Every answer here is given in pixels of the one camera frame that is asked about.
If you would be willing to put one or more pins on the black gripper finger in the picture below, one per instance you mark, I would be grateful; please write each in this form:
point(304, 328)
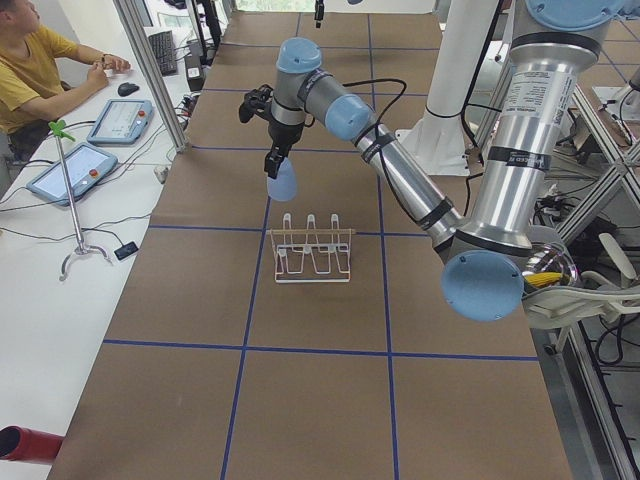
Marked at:
point(285, 150)
point(272, 162)

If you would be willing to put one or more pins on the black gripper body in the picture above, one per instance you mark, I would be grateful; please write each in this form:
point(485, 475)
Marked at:
point(283, 134)

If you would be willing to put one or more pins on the light blue plastic cup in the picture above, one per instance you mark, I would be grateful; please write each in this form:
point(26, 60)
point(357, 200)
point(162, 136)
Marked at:
point(284, 187)

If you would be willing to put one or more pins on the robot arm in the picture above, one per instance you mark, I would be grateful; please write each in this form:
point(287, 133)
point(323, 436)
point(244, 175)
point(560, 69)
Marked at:
point(552, 43)

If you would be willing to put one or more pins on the black keyboard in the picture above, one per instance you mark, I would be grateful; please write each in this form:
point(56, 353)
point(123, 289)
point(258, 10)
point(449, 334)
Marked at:
point(164, 51)

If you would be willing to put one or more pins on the teach pendant upper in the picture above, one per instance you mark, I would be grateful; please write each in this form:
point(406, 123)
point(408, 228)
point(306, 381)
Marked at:
point(121, 122)

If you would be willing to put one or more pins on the teach pendant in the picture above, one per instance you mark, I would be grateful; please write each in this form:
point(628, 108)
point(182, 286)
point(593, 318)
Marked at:
point(86, 165)
point(121, 122)

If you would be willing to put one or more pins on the black computer mouse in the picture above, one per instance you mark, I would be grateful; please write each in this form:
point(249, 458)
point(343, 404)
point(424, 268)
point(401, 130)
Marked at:
point(127, 88)

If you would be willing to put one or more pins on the black smartphone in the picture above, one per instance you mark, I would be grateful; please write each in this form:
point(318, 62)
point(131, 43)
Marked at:
point(126, 250)

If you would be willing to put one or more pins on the teach pendant lower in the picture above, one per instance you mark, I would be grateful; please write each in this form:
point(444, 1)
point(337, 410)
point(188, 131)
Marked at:
point(86, 165)

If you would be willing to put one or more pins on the white side table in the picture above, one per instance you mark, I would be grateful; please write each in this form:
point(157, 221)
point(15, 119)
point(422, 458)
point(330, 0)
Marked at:
point(51, 331)

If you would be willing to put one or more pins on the man in yellow shirt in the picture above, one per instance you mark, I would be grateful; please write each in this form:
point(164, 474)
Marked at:
point(32, 92)

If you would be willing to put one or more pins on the red cylinder bottle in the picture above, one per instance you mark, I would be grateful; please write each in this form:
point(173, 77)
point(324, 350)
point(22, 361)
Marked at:
point(30, 446)

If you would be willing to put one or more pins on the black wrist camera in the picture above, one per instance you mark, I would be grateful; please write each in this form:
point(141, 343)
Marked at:
point(256, 102)

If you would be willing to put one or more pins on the white wire cup holder rack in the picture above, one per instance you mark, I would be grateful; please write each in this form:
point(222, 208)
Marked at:
point(311, 254)

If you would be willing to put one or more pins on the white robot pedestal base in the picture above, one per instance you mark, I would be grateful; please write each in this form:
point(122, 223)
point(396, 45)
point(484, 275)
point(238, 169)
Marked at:
point(437, 140)

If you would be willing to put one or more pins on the aluminium frame post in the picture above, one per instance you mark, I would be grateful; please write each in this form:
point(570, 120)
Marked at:
point(132, 23)

